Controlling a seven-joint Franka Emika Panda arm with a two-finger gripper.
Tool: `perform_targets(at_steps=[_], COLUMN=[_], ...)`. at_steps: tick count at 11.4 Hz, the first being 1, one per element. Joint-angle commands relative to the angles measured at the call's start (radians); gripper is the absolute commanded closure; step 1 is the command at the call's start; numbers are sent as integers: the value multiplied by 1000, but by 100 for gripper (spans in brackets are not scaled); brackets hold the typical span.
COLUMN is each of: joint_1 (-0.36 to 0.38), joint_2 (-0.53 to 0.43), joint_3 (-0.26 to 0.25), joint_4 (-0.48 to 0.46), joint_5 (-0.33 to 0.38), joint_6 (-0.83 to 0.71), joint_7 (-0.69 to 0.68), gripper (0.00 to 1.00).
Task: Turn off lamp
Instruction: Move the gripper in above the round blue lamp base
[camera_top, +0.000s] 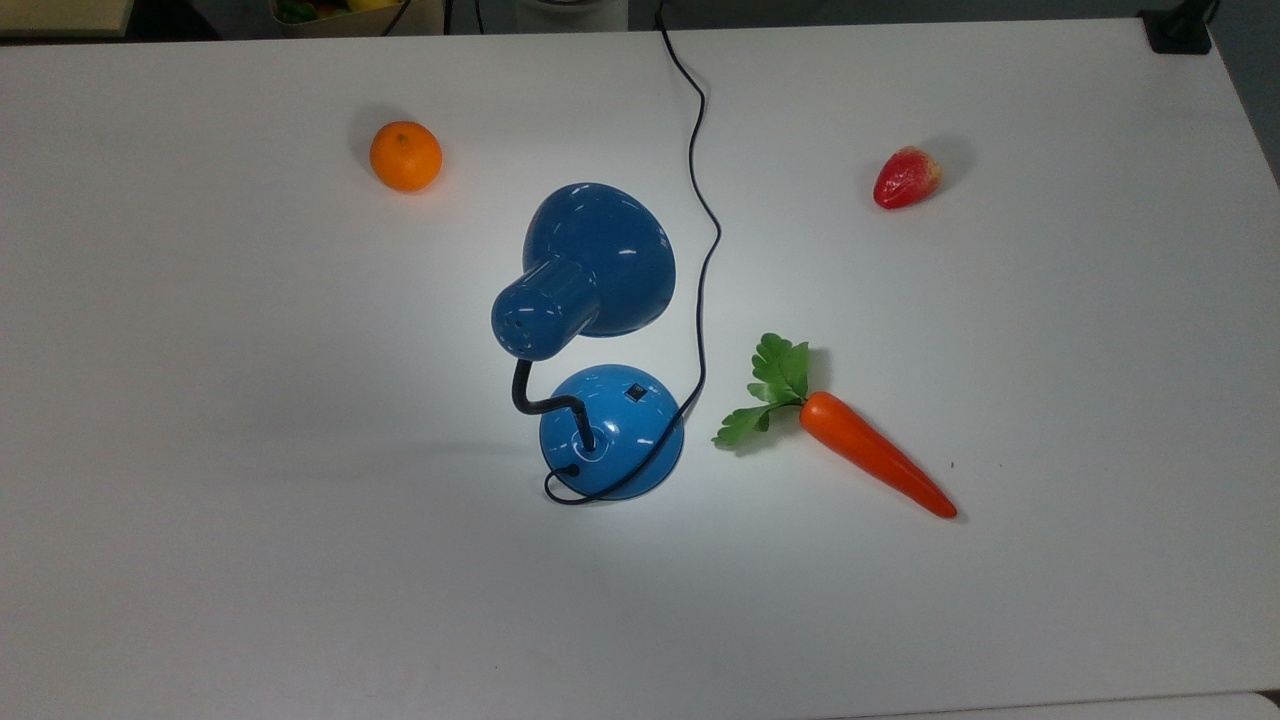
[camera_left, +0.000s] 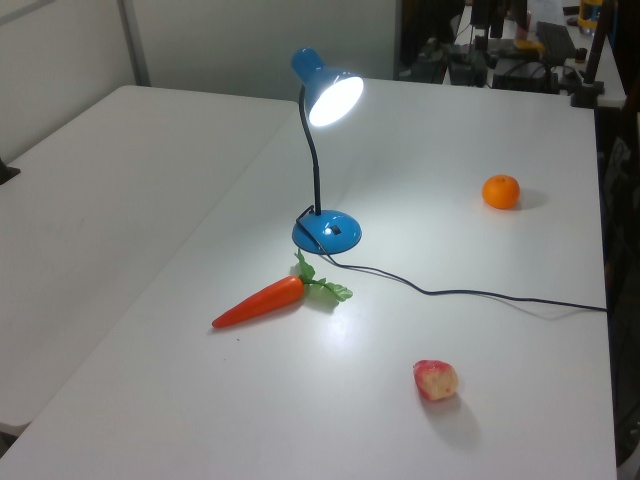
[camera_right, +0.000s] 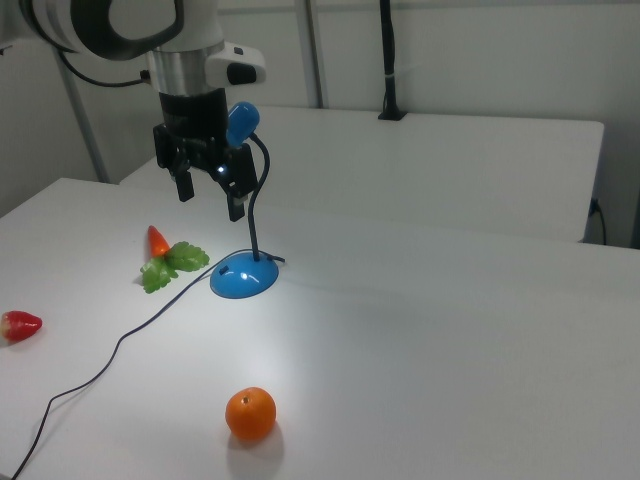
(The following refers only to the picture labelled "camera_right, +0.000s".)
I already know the red toy strawberry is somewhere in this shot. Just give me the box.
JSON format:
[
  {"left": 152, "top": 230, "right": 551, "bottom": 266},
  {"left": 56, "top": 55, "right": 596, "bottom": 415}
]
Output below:
[{"left": 0, "top": 310, "right": 44, "bottom": 343}]

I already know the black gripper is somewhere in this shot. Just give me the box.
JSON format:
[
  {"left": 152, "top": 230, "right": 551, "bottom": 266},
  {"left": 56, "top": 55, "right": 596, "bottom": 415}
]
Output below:
[{"left": 152, "top": 88, "right": 259, "bottom": 223}]

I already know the black camera stand pole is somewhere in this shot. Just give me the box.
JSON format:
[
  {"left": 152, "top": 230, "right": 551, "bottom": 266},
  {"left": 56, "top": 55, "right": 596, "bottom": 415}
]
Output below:
[{"left": 377, "top": 0, "right": 408, "bottom": 122}]

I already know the orange tangerine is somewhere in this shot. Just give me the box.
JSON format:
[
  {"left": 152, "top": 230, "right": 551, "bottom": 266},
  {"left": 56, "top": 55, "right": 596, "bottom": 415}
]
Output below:
[{"left": 225, "top": 386, "right": 278, "bottom": 442}]

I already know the dark lamp power cable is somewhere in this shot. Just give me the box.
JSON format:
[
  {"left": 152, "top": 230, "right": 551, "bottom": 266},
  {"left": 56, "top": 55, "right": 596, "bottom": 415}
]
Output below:
[{"left": 9, "top": 254, "right": 287, "bottom": 480}]

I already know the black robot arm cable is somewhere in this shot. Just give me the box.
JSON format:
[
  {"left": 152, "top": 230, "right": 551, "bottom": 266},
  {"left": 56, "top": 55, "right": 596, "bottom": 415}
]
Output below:
[{"left": 58, "top": 49, "right": 151, "bottom": 87}]

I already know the toy carrot with green leaves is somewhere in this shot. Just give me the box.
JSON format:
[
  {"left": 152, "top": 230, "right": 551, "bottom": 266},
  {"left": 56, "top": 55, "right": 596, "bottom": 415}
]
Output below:
[{"left": 139, "top": 225, "right": 211, "bottom": 295}]

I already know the grey metal frame post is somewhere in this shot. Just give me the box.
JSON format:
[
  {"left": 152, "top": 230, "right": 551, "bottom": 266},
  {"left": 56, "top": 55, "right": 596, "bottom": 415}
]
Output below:
[{"left": 52, "top": 49, "right": 111, "bottom": 184}]

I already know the blue gooseneck desk lamp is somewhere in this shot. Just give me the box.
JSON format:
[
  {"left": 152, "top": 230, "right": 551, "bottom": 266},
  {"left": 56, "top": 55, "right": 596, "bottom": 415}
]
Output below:
[{"left": 210, "top": 101, "right": 281, "bottom": 301}]

